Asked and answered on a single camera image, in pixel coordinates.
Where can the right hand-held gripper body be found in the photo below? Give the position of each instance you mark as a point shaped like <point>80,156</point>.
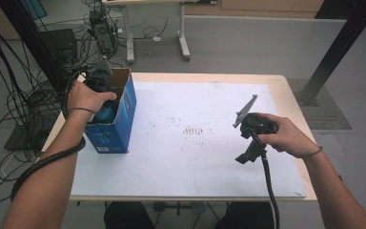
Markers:
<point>255,124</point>

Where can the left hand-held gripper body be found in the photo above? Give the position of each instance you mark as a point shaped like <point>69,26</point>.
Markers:
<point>100,78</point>

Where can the blue plastic bottle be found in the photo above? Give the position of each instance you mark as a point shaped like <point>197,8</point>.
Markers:
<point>105,114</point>

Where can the blue cardboard box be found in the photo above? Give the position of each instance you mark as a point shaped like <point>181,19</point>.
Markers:
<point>111,140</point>

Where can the person's left hand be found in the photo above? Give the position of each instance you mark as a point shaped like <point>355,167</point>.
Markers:
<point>85,97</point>

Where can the person's right hand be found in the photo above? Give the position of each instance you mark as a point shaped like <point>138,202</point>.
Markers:
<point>289,136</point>

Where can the thin black wristband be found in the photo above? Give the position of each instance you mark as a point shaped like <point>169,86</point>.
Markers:
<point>82,109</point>
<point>314,153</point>

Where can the black computer tower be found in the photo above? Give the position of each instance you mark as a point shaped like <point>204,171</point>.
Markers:
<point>103,35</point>

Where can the black square case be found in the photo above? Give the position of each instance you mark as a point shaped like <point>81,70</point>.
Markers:
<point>60,43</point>

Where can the person's right leg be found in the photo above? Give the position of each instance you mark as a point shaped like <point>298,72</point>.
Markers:
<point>244,218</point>

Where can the person's leg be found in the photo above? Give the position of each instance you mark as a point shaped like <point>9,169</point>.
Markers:
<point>244,218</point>
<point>128,218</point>

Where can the white foam board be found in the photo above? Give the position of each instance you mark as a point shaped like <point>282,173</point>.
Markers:
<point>187,171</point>

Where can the black metal stand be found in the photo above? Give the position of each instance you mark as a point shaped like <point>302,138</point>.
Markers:
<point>340,47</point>
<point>28,35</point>

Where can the teal panel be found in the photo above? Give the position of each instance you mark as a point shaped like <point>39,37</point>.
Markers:
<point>35,8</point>

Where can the wooden cabinet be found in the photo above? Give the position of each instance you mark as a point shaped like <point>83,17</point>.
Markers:
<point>267,6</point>

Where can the person's left leg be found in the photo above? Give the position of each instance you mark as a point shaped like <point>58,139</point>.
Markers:
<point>128,218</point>

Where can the white desk frame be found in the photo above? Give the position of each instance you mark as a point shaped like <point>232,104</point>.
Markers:
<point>184,31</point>

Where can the black stand base plate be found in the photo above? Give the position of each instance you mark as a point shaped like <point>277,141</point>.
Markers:
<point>22,140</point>

